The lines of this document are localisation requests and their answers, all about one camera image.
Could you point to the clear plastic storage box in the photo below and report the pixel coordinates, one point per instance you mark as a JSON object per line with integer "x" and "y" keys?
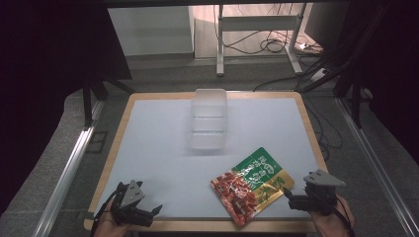
{"x": 209, "y": 118}

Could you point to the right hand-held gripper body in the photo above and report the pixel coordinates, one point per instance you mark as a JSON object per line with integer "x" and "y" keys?
{"x": 321, "y": 190}

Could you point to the black metal stand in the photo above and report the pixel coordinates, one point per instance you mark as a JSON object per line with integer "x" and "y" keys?
{"x": 355, "y": 98}
{"x": 87, "y": 102}

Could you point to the white metal desk frame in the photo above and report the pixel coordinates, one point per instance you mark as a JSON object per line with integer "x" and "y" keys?
{"x": 257, "y": 23}

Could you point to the white power strip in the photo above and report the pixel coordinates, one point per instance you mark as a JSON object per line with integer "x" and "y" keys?
{"x": 318, "y": 74}

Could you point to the person's right hand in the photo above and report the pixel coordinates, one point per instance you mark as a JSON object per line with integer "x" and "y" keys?
{"x": 332, "y": 223}

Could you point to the white cabinet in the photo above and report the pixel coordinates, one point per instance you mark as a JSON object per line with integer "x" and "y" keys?
{"x": 150, "y": 31}

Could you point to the person's left hand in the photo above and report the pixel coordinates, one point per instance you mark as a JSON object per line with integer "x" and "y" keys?
{"x": 106, "y": 222}

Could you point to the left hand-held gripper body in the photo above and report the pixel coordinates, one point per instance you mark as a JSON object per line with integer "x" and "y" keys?
{"x": 131, "y": 195}

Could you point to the dark curtain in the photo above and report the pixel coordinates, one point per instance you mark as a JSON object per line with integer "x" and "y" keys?
{"x": 42, "y": 82}
{"x": 388, "y": 65}

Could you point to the green and red snack packet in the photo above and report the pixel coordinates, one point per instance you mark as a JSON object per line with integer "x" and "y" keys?
{"x": 250, "y": 187}

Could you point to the aluminium rail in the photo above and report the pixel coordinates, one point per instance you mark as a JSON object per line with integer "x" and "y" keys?
{"x": 372, "y": 154}
{"x": 69, "y": 164}

